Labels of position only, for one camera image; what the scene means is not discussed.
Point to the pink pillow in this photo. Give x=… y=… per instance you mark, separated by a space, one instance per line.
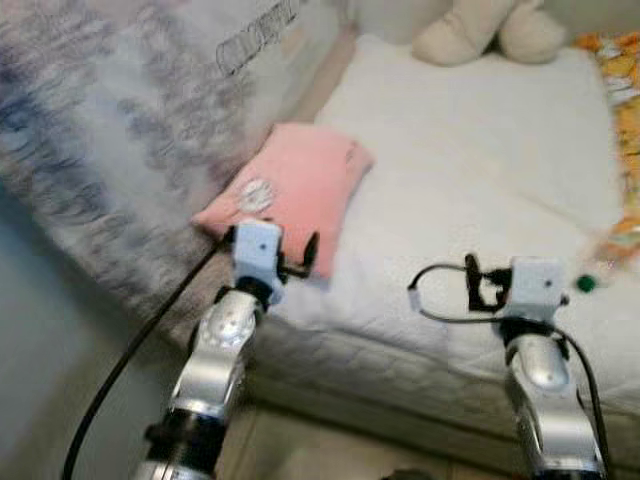
x=300 y=180

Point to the grey quilted mattress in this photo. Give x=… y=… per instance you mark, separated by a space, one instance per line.
x=400 y=390

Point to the green capped plastic bottle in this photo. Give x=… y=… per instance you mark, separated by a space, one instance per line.
x=586 y=283

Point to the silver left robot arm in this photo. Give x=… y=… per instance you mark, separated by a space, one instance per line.
x=215 y=340

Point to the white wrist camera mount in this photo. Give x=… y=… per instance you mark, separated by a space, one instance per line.
x=538 y=285
x=257 y=250

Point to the grey patterned blanket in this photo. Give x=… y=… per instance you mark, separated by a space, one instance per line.
x=120 y=130

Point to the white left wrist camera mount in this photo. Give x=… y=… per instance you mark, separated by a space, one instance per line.
x=257 y=250

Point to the beige plush toy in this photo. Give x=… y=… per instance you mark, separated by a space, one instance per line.
x=470 y=35

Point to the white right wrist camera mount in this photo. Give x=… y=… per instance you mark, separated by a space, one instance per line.
x=538 y=285

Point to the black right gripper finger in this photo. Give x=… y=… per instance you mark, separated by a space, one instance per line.
x=471 y=268

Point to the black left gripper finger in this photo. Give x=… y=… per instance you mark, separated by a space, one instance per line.
x=312 y=252

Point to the yellow orange cartoon blanket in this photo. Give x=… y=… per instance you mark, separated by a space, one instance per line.
x=627 y=110

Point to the white bed sheet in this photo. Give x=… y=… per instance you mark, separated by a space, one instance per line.
x=460 y=150

